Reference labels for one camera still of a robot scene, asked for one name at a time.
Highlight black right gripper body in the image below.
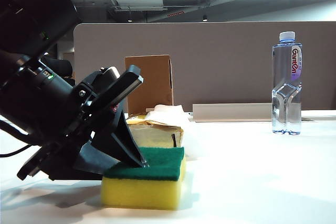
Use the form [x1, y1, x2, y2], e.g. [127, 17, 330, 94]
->
[17, 64, 144, 182]

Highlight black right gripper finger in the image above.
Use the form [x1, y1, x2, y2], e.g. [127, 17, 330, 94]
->
[90, 108, 150, 169]
[72, 142, 121, 175]

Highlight yellow sponge with green pad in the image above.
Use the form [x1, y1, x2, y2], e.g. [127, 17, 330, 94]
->
[101, 146, 187, 211]

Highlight clear plastic water bottle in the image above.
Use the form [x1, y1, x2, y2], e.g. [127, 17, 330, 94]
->
[271, 31, 302, 135]

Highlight brown cardboard tissue box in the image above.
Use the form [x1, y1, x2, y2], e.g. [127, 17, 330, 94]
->
[125, 115, 184, 148]

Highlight black office chair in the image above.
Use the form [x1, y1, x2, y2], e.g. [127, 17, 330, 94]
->
[39, 53, 76, 86]

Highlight white paper tissue sheet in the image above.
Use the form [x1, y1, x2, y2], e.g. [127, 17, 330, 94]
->
[145, 104, 207, 159]

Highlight tall brown cardboard box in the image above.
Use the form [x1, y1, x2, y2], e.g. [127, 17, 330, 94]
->
[124, 55, 174, 116]

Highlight wide brown desk divider panel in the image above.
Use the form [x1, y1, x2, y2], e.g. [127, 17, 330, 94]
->
[73, 21, 336, 113]

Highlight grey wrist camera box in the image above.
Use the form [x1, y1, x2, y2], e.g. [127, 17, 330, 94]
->
[100, 66, 121, 84]

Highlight beige metal cable tray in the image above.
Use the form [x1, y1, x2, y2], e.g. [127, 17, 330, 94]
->
[192, 103, 274, 123]

